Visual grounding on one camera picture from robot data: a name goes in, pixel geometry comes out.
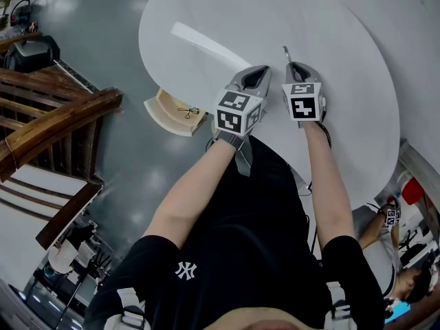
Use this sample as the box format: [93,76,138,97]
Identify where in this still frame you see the black wrist strap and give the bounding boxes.
[316,120,333,150]

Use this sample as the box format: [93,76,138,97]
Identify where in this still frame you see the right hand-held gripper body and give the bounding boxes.
[280,61,327,129]

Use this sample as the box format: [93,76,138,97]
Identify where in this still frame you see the dark wooden armchair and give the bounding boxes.
[0,65,125,251]

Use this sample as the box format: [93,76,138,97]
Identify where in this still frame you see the black t-shirt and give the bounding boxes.
[83,232,386,330]

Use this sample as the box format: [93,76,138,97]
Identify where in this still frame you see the black trousers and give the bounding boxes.
[187,135,322,264]

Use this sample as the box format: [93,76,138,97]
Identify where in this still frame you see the black bag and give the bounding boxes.
[3,35,61,74]

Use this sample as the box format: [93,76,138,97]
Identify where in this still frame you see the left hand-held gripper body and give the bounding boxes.
[213,65,273,140]

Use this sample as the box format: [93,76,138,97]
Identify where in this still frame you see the cream wooden drawer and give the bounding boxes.
[143,87,209,138]

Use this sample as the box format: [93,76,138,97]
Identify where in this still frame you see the person's left forearm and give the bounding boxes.
[142,138,241,250]

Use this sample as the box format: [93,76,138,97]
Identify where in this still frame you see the black eyelash curler small item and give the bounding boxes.
[177,107,201,120]

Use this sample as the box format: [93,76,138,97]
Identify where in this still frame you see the red container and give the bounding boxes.
[401,177,426,206]

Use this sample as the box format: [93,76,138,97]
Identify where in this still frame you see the grey wrist strap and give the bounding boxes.
[212,129,254,177]

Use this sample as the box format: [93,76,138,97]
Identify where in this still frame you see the white bucket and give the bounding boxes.
[47,242,80,274]

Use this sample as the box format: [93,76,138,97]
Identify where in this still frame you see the person's right forearm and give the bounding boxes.
[301,120,357,251]

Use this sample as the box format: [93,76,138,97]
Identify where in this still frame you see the white round table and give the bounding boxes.
[138,0,402,210]

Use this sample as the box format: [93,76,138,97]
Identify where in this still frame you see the white harness strap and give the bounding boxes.
[102,287,152,330]
[324,280,355,330]

